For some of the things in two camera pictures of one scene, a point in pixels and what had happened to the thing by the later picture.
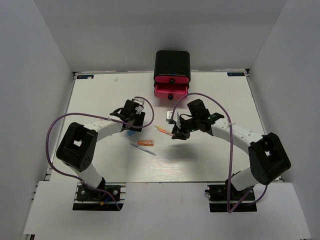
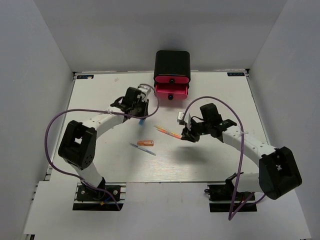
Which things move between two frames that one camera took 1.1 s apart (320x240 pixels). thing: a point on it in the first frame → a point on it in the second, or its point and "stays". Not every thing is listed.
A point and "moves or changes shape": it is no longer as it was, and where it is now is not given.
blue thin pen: x=145 y=150 stays
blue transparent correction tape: x=130 y=132 moves or changes shape
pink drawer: x=171 y=91 stays
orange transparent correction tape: x=145 y=143 stays
